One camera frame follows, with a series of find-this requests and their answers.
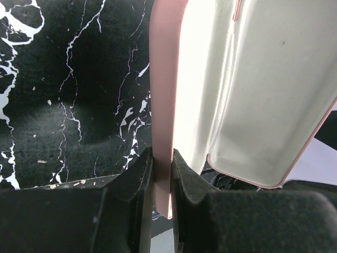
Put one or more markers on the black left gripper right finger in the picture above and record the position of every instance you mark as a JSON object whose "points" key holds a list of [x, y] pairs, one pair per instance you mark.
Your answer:
{"points": [[207, 219]]}

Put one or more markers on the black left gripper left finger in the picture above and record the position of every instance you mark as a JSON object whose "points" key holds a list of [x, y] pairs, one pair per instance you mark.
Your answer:
{"points": [[113, 218]]}

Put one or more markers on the pink glasses case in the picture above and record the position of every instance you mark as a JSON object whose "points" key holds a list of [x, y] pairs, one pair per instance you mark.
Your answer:
{"points": [[242, 85]]}

